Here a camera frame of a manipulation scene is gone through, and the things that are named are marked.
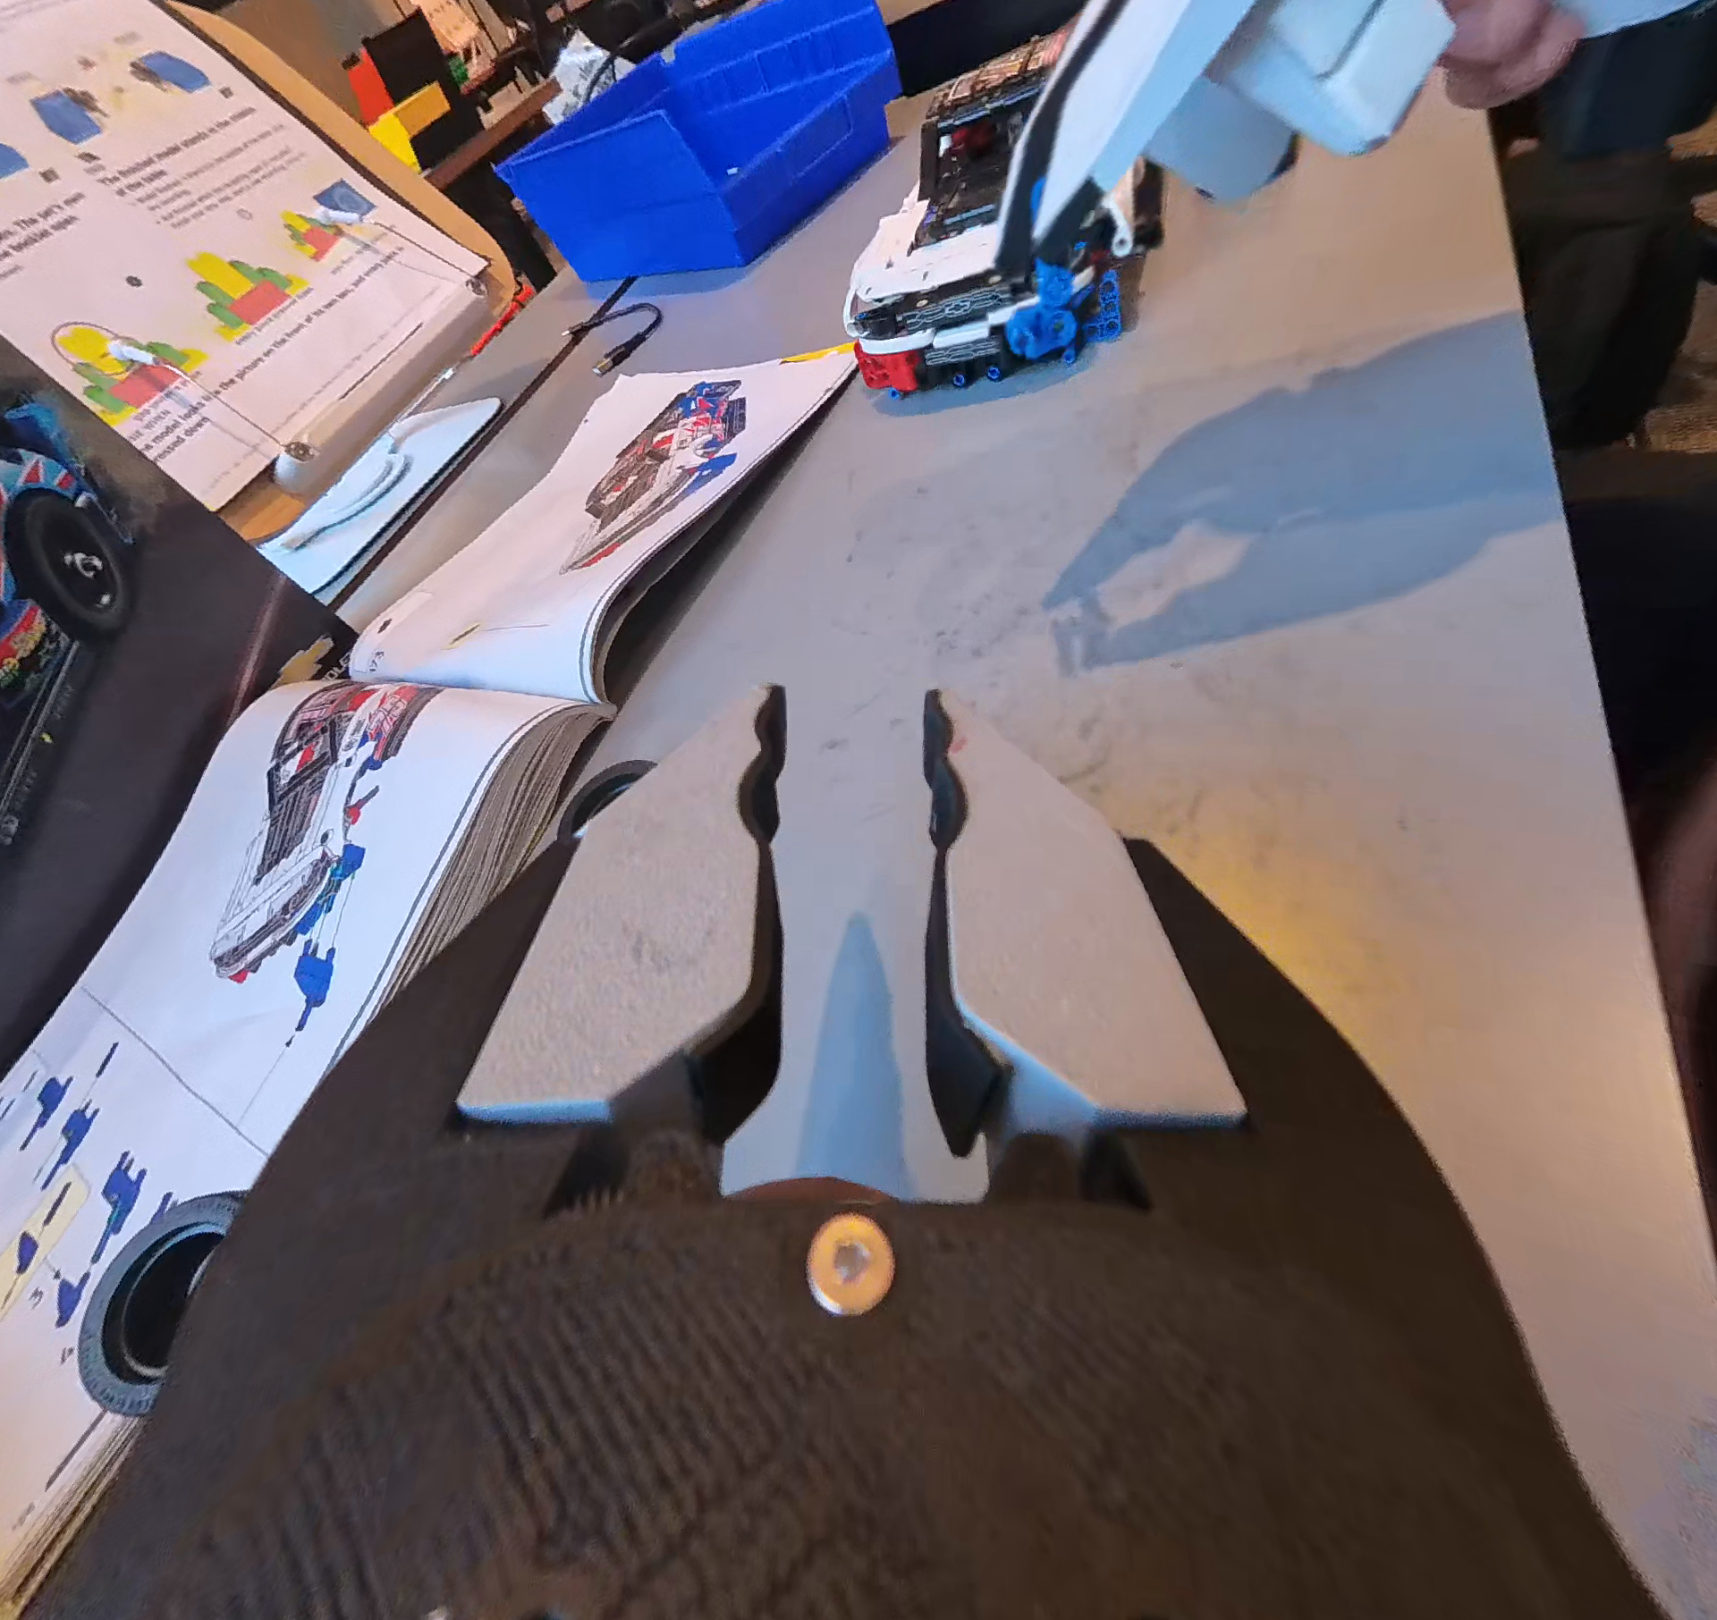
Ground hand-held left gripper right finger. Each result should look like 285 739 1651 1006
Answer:
923 689 1249 1160

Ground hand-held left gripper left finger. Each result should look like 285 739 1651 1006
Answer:
457 686 789 1146

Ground white brick model car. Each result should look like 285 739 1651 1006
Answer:
842 31 1166 397

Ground grey desk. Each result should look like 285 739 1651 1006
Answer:
308 0 1717 1620

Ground person's right hand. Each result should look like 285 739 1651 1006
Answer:
1435 0 1587 110

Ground black toy tyre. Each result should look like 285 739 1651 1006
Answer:
554 761 659 844
76 1191 249 1419

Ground open instruction booklet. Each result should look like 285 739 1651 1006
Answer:
0 351 860 1574

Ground blue plastic bin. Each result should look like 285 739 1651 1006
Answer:
494 0 902 285

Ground black toy car box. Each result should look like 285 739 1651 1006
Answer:
0 337 360 1071

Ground white round stand base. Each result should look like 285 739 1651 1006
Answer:
255 397 504 557

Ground curved wooden display board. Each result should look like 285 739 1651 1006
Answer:
163 0 527 547

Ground thin metal rod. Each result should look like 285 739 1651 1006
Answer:
314 209 489 296

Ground yellow box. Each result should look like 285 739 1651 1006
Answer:
365 83 453 168

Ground printed paper sheet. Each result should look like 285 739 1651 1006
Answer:
0 0 491 511

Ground black usb cable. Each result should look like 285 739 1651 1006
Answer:
563 300 666 378

